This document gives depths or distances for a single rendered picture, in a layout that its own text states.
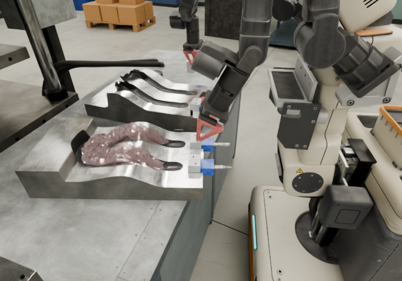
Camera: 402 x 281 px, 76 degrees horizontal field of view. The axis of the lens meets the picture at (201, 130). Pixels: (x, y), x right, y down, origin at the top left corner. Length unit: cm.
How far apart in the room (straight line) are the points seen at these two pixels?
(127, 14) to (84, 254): 518
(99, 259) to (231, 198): 125
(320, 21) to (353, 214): 66
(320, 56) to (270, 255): 96
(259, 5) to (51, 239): 72
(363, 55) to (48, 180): 81
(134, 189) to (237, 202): 114
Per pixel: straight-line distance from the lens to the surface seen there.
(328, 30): 55
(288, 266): 130
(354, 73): 61
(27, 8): 133
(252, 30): 55
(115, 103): 108
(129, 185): 75
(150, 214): 75
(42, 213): 86
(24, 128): 130
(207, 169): 76
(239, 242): 164
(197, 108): 97
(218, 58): 58
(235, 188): 189
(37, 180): 84
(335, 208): 96
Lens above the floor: 140
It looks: 36 degrees down
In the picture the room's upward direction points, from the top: straight up
